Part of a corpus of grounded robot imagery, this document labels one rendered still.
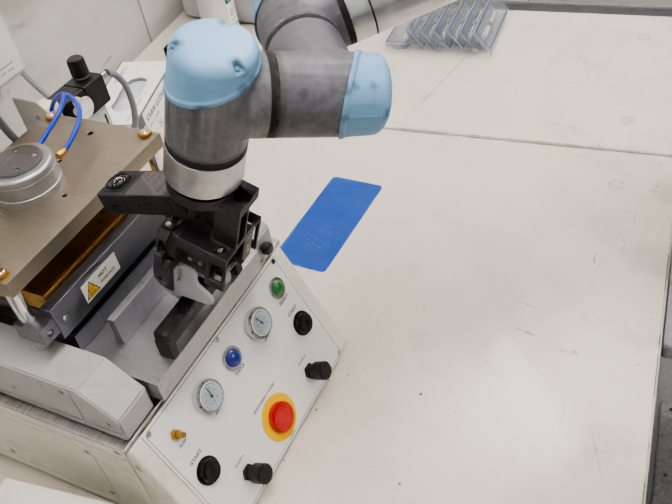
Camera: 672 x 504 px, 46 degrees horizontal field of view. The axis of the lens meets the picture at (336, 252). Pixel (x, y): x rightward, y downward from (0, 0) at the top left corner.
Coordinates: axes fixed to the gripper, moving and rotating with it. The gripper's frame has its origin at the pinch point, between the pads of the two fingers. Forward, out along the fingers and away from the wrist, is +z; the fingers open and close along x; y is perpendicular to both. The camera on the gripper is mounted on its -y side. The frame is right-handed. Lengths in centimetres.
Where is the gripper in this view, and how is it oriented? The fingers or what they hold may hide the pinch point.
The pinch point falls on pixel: (179, 286)
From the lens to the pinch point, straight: 91.6
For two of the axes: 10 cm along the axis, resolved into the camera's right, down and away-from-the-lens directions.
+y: 8.9, 4.4, -1.4
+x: 4.3, -6.6, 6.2
